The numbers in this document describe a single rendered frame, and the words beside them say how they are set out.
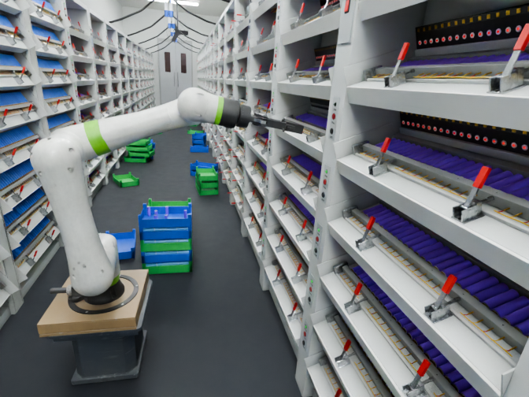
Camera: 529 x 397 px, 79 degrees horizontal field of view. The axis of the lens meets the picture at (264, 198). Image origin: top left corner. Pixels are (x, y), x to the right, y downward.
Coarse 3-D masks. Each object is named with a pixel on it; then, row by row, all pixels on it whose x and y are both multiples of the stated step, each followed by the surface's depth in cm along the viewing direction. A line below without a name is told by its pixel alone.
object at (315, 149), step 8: (288, 112) 156; (296, 112) 157; (304, 112) 158; (320, 112) 144; (280, 120) 157; (280, 136) 152; (288, 136) 138; (296, 136) 128; (304, 136) 125; (296, 144) 130; (304, 144) 119; (312, 144) 113; (320, 144) 110; (312, 152) 113; (320, 152) 104; (320, 160) 107
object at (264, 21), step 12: (252, 0) 199; (276, 12) 203; (252, 24) 203; (264, 24) 204; (252, 36) 205; (252, 60) 210; (264, 60) 212; (252, 96) 218; (264, 96) 220; (252, 156) 233
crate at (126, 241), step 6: (114, 234) 235; (120, 234) 237; (126, 234) 238; (132, 234) 240; (120, 240) 236; (126, 240) 236; (132, 240) 237; (120, 246) 228; (126, 246) 229; (132, 246) 229; (120, 252) 211; (126, 252) 212; (132, 252) 214; (120, 258) 212; (126, 258) 214
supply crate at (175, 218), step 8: (144, 208) 202; (152, 208) 205; (160, 208) 206; (168, 208) 207; (176, 208) 208; (184, 208) 209; (144, 216) 202; (152, 216) 203; (160, 216) 204; (168, 216) 205; (176, 216) 205; (144, 224) 187; (152, 224) 188; (160, 224) 189; (168, 224) 190; (176, 224) 191; (184, 224) 192
